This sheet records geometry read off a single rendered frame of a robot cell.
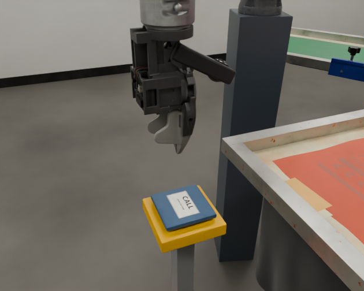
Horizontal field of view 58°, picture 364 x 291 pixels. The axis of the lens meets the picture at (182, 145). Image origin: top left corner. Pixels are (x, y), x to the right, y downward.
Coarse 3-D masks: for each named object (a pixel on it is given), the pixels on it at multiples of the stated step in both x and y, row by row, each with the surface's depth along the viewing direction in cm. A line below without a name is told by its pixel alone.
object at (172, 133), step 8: (176, 112) 51; (168, 120) 51; (176, 120) 51; (168, 128) 52; (176, 128) 52; (160, 136) 52; (168, 136) 53; (176, 136) 53; (184, 136) 52; (176, 144) 56; (184, 144) 54; (176, 152) 57
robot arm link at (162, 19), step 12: (144, 0) 42; (156, 0) 41; (168, 0) 41; (180, 0) 41; (192, 0) 43; (144, 12) 43; (156, 12) 42; (168, 12) 42; (180, 12) 42; (192, 12) 44; (144, 24) 44; (156, 24) 43; (168, 24) 42; (180, 24) 43
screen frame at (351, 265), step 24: (312, 120) 90; (336, 120) 90; (360, 120) 92; (240, 144) 79; (264, 144) 83; (240, 168) 75; (264, 168) 71; (264, 192) 68; (288, 192) 64; (288, 216) 61; (312, 216) 58; (312, 240) 56; (336, 240) 53; (336, 264) 52; (360, 264) 49; (360, 288) 48
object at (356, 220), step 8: (360, 208) 65; (336, 216) 63; (344, 216) 63; (352, 216) 63; (360, 216) 63; (344, 224) 61; (352, 224) 61; (360, 224) 61; (352, 232) 59; (360, 232) 59; (360, 240) 58
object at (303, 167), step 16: (352, 144) 86; (288, 160) 80; (304, 160) 80; (320, 160) 80; (288, 176) 74; (304, 176) 74; (320, 176) 74; (320, 192) 69; (336, 192) 69; (336, 208) 65; (352, 208) 65
